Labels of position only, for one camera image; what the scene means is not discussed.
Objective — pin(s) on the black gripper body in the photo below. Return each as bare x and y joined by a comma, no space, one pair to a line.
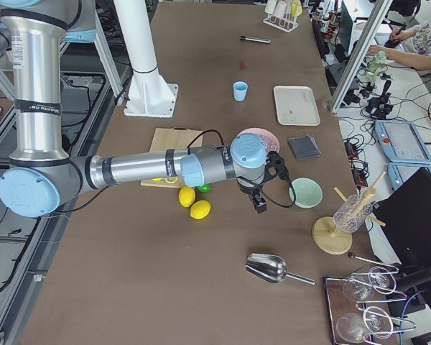
250,191

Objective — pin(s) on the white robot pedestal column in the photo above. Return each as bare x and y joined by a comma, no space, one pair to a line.
149,93

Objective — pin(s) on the blue teach pendant far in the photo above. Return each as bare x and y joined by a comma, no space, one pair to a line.
401,142

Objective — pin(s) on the steel ice scoop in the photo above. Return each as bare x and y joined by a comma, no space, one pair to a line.
272,268

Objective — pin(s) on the pink bowl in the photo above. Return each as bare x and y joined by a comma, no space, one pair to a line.
268,139

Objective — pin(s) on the aluminium frame post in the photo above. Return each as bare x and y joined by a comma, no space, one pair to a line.
377,15

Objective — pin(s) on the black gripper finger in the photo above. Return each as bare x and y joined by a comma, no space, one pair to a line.
260,206

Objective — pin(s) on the cream rabbit tray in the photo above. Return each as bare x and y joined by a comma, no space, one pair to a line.
296,106

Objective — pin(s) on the clear textured glass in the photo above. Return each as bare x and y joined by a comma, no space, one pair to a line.
348,217

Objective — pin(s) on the wooden cup stand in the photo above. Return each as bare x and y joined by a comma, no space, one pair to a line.
325,233

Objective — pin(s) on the yellow lemon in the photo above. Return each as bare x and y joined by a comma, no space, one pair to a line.
200,209
186,196

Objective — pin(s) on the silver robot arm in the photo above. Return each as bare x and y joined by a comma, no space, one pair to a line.
42,175

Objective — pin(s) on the wine glass lower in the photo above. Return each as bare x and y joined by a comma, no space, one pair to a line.
374,323

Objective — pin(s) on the wooden cutting board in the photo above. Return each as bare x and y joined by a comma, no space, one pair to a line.
165,139

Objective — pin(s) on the yellow lemon far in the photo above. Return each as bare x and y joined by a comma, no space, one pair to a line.
186,196

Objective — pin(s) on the white cup rack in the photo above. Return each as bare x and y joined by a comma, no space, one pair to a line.
283,14

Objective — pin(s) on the blue teach pendant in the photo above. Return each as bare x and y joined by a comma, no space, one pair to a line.
401,142
399,173

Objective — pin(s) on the person in white shirt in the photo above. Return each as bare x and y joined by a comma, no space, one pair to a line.
416,42

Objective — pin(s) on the yellow lemon near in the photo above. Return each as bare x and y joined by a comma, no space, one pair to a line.
200,209

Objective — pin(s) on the light blue plastic cup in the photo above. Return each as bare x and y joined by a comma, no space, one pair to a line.
240,89

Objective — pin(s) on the lemon half slice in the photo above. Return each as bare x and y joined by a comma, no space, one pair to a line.
171,180

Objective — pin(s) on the green lime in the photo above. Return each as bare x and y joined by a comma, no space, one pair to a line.
204,188

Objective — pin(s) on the blue teach pendant near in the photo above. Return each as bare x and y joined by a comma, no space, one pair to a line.
399,173

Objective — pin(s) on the wire wine glass rack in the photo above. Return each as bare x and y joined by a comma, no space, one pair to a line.
338,305

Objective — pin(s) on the wine glass upper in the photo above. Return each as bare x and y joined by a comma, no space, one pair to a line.
363,286

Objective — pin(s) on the green ceramic bowl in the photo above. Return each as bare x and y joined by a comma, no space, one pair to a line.
306,193

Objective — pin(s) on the grey folded cloth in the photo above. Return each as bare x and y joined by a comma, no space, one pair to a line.
304,147

